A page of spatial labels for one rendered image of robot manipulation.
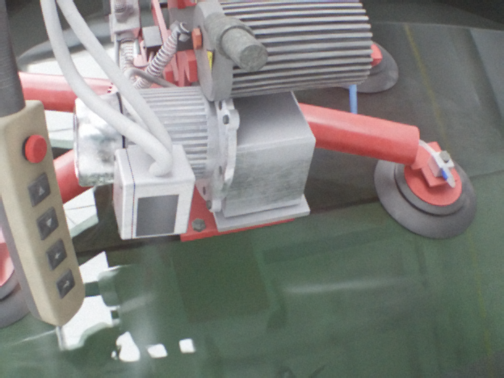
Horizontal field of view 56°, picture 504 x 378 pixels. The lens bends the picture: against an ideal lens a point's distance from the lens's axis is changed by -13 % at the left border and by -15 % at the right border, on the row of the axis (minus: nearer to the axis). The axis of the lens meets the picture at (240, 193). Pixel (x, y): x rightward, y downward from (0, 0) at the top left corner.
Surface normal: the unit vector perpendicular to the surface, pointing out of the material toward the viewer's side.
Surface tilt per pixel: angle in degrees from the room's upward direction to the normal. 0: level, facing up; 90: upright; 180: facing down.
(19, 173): 90
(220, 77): 105
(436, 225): 47
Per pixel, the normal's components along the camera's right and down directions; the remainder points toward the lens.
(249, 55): 0.26, 0.50
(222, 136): -0.93, 0.08
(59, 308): 0.94, 0.11
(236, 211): 0.26, 0.78
